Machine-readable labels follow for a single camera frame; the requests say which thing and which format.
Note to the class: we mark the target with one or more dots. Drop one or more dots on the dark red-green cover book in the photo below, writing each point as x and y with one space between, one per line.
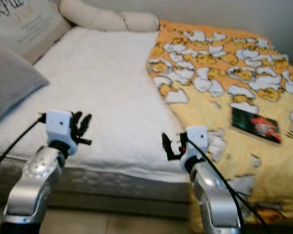
259 126

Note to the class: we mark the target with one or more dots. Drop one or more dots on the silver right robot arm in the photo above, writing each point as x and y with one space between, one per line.
215 197

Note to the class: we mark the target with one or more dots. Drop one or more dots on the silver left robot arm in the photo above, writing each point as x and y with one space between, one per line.
31 192

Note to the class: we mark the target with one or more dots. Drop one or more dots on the white quilted mattress cover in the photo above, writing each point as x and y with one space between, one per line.
107 87

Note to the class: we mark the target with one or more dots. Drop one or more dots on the grey patterned mattress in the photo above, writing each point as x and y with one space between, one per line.
117 184

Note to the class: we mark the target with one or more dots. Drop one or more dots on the plain grey pillow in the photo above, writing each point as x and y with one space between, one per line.
12 83

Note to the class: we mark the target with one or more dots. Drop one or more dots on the yellow duck print blanket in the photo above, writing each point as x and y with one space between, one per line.
239 73

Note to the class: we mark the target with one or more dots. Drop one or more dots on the beige knotted bolster pillow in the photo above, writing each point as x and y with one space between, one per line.
107 18

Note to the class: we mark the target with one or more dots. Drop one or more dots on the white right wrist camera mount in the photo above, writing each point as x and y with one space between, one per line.
196 139

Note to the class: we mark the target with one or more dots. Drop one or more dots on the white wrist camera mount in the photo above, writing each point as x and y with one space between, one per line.
196 139
58 126

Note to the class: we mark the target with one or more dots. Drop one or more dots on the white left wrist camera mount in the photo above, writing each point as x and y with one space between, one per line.
58 126

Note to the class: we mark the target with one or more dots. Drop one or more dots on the grey bed frame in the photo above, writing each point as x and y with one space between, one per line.
117 208

